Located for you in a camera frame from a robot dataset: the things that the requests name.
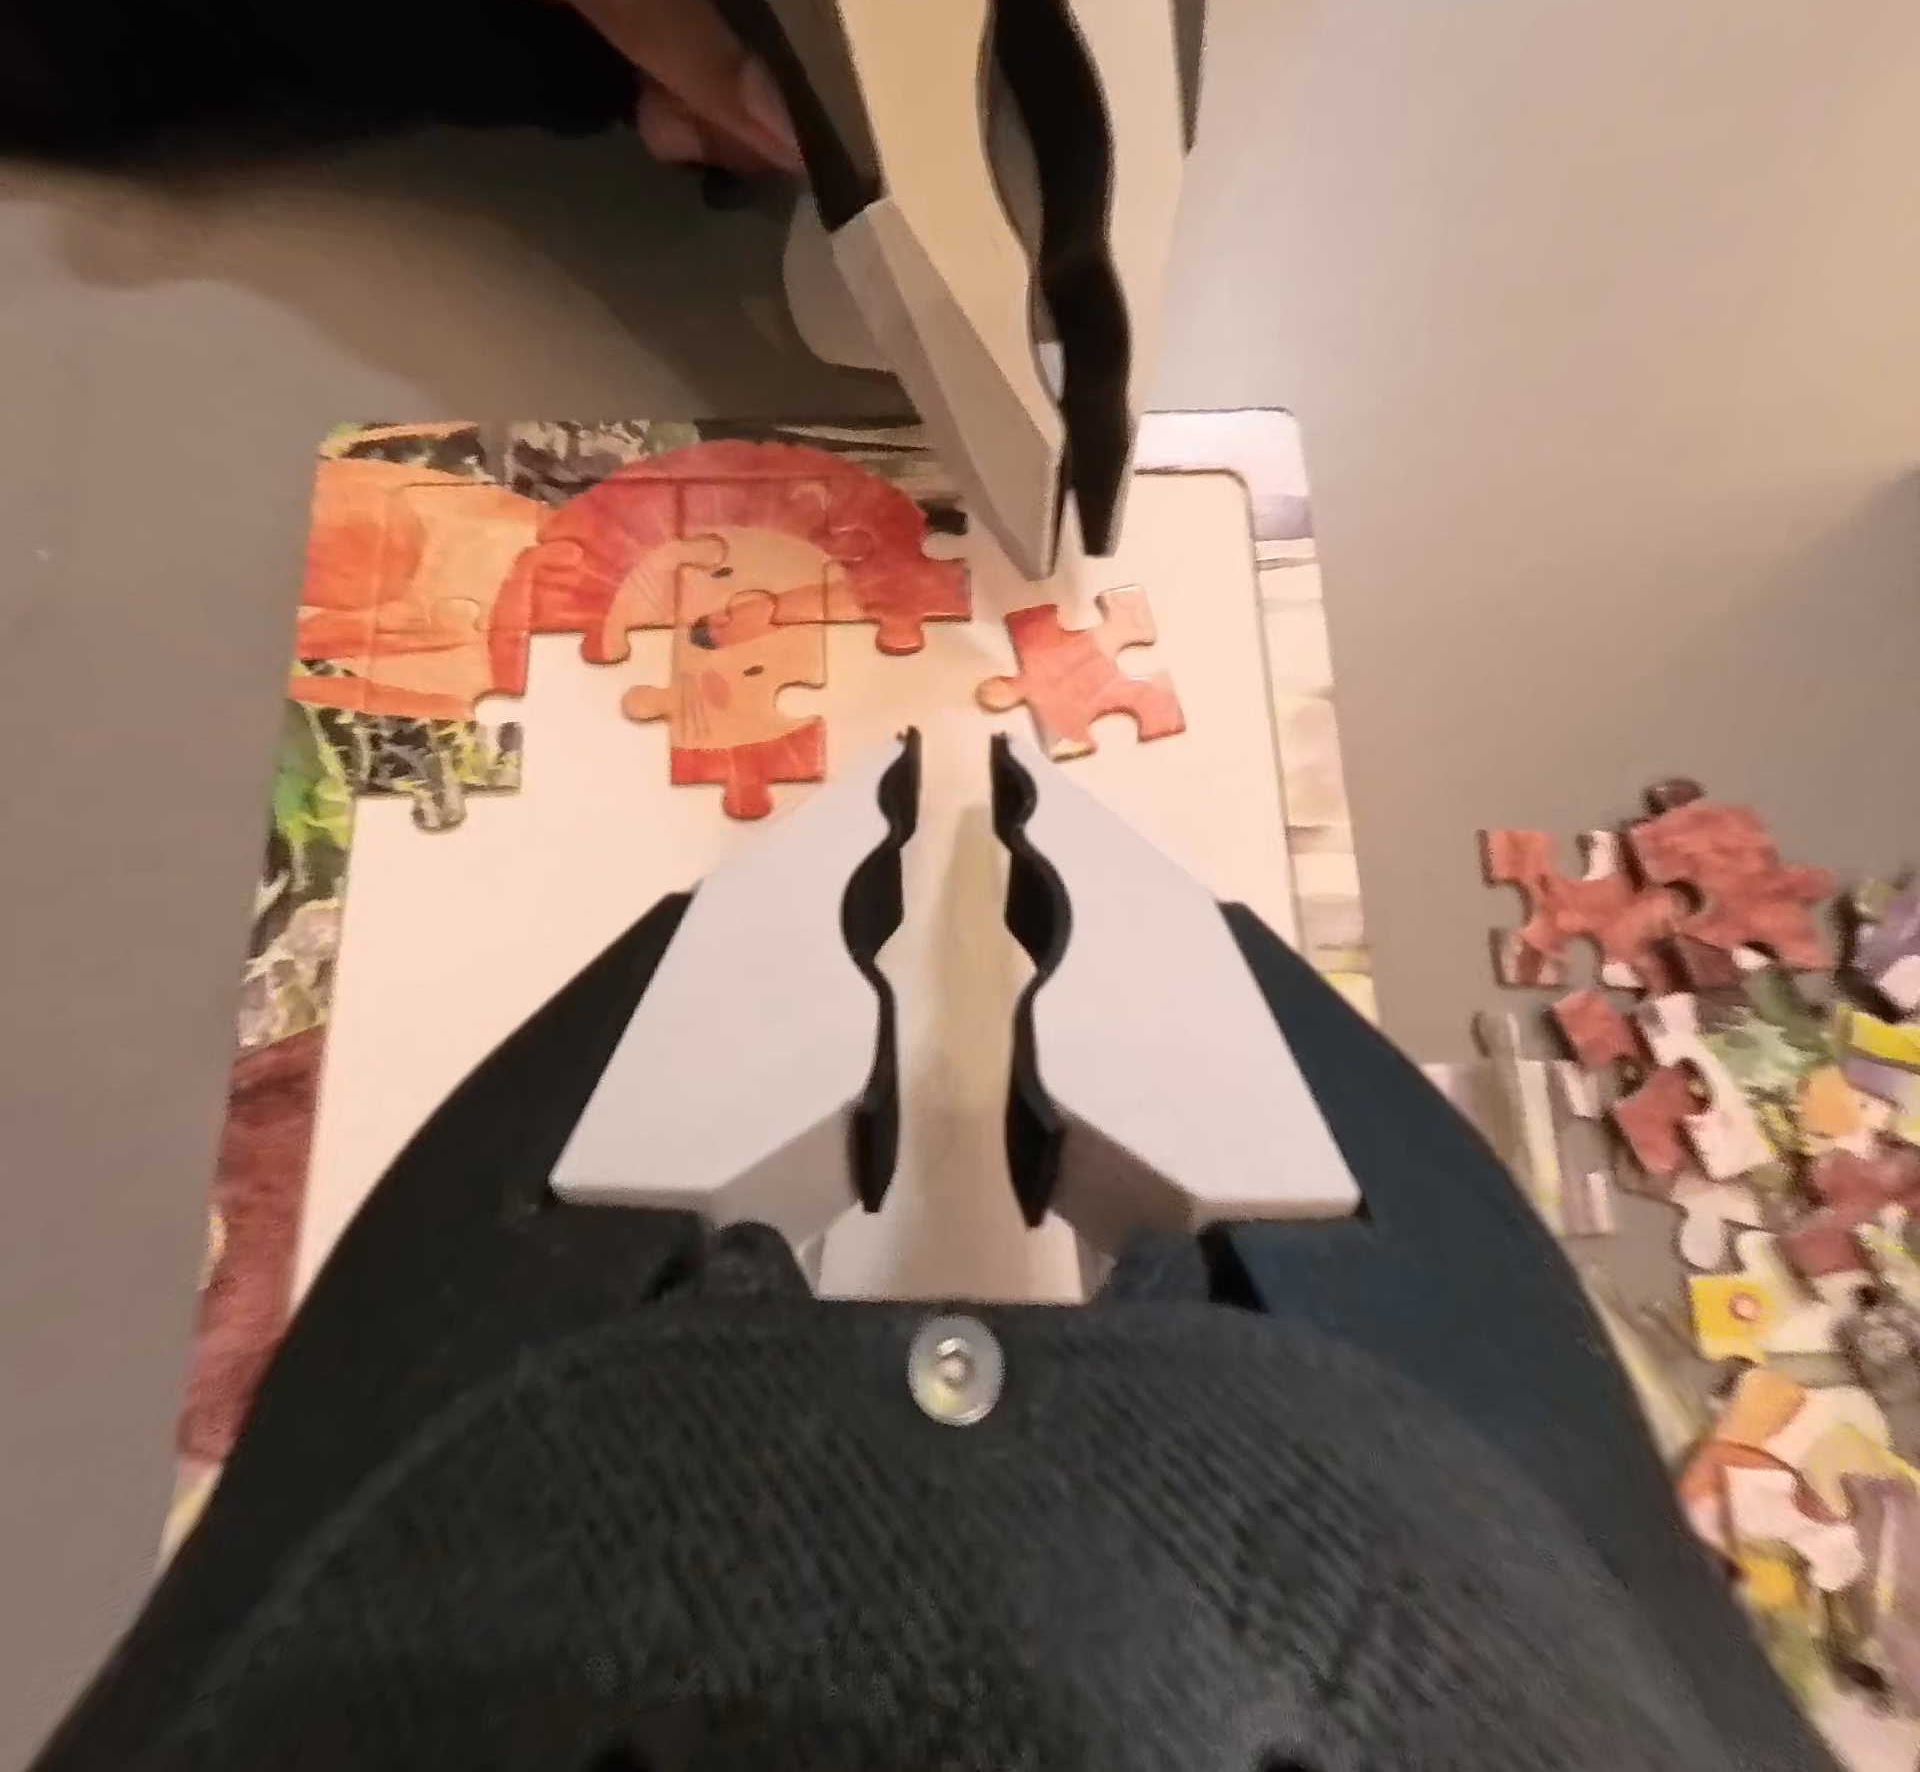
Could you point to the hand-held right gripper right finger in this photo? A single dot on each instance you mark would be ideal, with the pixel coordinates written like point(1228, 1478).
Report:
point(1188, 1068)

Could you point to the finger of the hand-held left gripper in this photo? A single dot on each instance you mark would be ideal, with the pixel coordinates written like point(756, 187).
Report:
point(915, 79)
point(1142, 33)

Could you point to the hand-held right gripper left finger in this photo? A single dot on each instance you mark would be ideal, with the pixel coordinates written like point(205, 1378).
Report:
point(707, 1052)

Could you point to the puzzle frame tray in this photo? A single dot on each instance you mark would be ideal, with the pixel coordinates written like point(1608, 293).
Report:
point(1170, 813)

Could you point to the lion face puzzle piece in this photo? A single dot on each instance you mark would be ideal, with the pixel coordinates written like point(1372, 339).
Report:
point(736, 708)

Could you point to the orange leopard-print puzzle piece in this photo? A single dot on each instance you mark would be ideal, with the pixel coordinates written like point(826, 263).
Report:
point(436, 768)

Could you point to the red mane puzzle piece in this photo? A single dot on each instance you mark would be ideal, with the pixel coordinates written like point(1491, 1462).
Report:
point(1089, 677)

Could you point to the joined orange puzzle pieces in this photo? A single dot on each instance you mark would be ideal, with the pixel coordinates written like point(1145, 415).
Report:
point(451, 602)

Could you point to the pile of puzzle pieces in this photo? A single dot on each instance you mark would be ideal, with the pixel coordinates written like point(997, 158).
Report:
point(1696, 874)

